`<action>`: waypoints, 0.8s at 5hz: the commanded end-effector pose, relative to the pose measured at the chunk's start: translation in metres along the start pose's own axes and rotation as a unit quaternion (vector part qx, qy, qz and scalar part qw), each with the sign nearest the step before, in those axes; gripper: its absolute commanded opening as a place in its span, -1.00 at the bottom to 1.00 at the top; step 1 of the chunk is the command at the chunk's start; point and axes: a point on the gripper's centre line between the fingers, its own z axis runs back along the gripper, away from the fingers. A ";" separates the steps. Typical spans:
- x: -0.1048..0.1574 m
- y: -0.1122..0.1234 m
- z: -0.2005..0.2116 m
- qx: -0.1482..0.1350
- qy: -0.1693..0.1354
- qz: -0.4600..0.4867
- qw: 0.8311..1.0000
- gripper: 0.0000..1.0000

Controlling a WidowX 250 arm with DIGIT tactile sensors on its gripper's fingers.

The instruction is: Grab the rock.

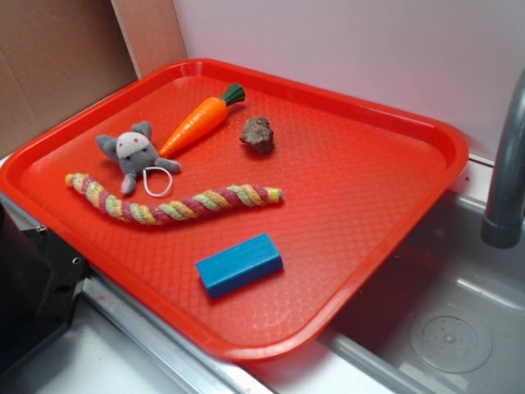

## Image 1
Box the multicolour braided rope toy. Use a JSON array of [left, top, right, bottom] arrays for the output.
[[65, 173, 284, 226]]

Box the red plastic tray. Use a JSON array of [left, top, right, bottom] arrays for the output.
[[1, 59, 468, 361]]

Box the blue wooden block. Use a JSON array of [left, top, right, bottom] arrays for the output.
[[196, 233, 284, 300]]

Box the grey plastic sink basin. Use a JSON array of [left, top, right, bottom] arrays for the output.
[[249, 192, 524, 393]]

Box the grey plush mouse toy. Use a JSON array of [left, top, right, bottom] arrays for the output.
[[96, 121, 181, 195]]

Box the brown rock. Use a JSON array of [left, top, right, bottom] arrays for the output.
[[240, 117, 275, 153]]

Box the orange toy carrot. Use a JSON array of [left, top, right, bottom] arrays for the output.
[[159, 84, 246, 158]]

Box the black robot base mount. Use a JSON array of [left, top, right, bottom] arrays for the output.
[[1, 208, 85, 377]]

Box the brown cardboard panel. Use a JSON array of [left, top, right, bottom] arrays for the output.
[[1, 1, 186, 157]]

